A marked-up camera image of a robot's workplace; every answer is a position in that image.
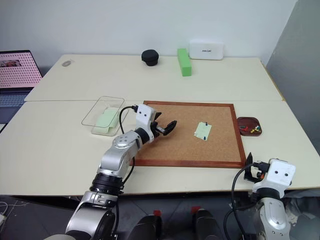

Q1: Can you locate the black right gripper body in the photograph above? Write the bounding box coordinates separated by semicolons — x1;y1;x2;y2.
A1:
249;162;270;184

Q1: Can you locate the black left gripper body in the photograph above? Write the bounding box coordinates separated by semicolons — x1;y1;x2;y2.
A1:
150;119;168;138

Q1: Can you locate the light green paper note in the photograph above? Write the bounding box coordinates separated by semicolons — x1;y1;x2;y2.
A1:
193;121;213;142

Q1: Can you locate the light green note stack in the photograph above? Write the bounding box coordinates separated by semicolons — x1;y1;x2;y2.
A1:
92;106;121;135

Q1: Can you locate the brown wooden pin tray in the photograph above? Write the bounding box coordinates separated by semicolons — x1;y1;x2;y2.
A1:
236;116;264;138

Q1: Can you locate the clear plastic tray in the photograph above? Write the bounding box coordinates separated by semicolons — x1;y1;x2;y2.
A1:
80;95;126;137

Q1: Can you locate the black round zip case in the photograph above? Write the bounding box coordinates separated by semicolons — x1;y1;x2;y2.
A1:
140;49;160;67

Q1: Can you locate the green rectangular block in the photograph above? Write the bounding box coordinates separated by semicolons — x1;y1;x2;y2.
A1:
176;47;193;78

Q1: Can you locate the white rounded case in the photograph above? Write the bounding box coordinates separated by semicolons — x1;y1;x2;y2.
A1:
188;38;225;61

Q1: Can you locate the grey partition panel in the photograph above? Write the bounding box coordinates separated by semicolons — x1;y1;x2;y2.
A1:
264;0;320;161

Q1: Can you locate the open laptop with pink screen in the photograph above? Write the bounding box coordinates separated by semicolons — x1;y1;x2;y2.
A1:
0;49;44;133

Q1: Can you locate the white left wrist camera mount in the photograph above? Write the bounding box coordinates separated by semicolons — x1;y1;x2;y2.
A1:
135;103;157;141

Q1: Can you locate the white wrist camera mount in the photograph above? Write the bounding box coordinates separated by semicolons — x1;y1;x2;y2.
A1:
135;103;157;141
251;158;297;194

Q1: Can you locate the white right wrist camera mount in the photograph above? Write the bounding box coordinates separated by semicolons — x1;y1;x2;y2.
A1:
251;158;297;194

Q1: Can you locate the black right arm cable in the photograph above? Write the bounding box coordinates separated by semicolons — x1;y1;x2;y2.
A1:
223;161;266;240

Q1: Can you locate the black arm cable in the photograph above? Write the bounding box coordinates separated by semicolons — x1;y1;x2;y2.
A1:
223;161;266;240
118;105;139;191

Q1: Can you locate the cork board with wooden frame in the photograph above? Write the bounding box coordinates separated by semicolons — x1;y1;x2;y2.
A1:
129;100;247;169

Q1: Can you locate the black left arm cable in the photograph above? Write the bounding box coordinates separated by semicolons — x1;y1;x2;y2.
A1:
118;105;139;191

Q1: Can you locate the white floor cable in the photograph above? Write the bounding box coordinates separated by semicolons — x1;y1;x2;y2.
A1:
0;199;29;223

